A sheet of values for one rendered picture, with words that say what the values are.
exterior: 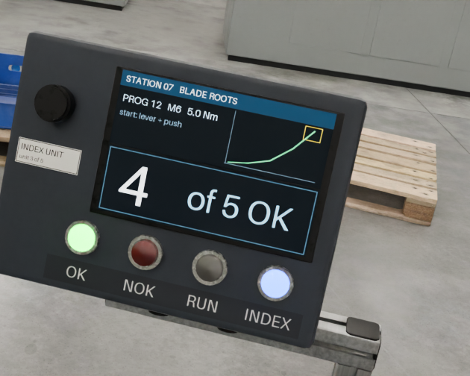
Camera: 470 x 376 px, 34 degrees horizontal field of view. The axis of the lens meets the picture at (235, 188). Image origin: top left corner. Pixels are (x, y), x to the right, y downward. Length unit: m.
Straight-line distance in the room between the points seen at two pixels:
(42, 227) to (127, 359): 1.81
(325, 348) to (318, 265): 0.11
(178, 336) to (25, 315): 0.50
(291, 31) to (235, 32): 0.47
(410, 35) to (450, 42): 0.35
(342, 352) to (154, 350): 1.82
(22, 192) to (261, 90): 0.20
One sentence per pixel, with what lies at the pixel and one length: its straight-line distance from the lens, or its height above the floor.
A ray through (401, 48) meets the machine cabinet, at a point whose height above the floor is 0.33.
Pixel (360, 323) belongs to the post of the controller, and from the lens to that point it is 0.66.
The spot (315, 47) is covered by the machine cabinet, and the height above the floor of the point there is 0.23.
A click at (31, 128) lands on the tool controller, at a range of 0.60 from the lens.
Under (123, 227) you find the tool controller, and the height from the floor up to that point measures 1.13.
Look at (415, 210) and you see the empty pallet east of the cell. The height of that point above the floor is 0.07.
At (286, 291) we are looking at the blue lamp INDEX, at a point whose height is 1.11.
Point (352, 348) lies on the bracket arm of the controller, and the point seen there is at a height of 1.04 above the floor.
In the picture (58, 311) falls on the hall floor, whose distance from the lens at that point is 2.59.
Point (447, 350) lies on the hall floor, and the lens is 2.83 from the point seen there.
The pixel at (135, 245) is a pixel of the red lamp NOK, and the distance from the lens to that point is 0.57.
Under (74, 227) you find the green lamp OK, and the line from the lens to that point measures 0.58.
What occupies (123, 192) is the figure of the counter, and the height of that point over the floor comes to 1.16.
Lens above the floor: 1.38
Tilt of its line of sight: 22 degrees down
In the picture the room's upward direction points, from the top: 10 degrees clockwise
